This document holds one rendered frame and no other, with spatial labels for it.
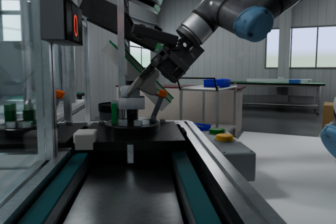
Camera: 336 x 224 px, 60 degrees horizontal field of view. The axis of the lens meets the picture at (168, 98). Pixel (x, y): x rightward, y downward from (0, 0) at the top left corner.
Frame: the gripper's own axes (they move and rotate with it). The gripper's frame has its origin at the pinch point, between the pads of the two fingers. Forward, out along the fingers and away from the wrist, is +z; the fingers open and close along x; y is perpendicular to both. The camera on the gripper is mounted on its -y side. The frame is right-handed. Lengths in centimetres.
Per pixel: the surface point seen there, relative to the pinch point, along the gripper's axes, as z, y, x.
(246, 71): -213, 236, 793
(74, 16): -4.7, -16.0, -19.5
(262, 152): -12.2, 44.7, 14.1
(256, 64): -247, 239, 779
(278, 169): -11.0, 43.3, -1.1
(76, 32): -2.7, -14.2, -18.3
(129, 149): 8.3, 8.5, -13.3
